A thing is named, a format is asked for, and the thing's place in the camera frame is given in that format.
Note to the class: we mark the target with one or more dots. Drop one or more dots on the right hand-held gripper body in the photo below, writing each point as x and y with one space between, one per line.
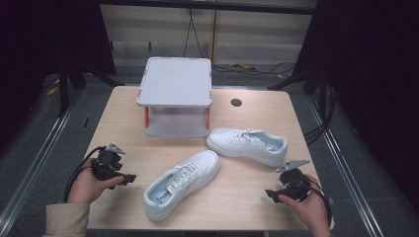
296 184

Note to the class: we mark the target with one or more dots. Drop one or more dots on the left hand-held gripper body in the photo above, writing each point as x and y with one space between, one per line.
107 166

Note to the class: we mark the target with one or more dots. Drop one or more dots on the white sneaker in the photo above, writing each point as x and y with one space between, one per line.
184 179
243 144

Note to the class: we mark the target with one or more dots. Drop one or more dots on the white shoe rack orange posts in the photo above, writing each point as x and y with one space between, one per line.
174 82

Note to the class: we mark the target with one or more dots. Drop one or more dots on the person's right hand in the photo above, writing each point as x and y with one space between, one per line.
308 207

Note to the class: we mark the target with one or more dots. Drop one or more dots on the person's left hand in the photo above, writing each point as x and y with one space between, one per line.
87 187

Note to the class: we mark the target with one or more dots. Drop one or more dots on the black stand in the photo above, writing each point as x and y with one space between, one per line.
64 89

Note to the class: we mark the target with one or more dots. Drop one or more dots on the yellow tape piece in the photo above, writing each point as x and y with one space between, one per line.
52 89
243 66

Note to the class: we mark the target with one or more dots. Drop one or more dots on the metal floor rail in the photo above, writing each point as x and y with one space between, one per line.
36 164
342 164

